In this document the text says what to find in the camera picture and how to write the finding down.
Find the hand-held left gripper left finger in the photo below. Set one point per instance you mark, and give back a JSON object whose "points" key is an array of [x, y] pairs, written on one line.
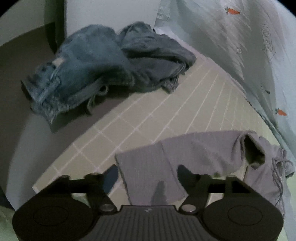
{"points": [[111, 179]]}

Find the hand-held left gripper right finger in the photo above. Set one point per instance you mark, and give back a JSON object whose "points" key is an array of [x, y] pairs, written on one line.
{"points": [[186, 178]]}

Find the grey hoodie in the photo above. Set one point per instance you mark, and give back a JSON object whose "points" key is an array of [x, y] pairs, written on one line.
{"points": [[208, 150]]}

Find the green checked mat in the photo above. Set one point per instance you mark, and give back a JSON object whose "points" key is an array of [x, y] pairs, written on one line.
{"points": [[173, 111]]}

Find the blue jeans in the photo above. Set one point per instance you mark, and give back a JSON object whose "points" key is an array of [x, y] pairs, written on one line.
{"points": [[87, 58]]}

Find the blue-grey garment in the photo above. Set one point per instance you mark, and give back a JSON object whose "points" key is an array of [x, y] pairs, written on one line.
{"points": [[157, 53]]}

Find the carrot print sheet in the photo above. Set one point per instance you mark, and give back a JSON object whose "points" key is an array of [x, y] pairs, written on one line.
{"points": [[231, 46]]}

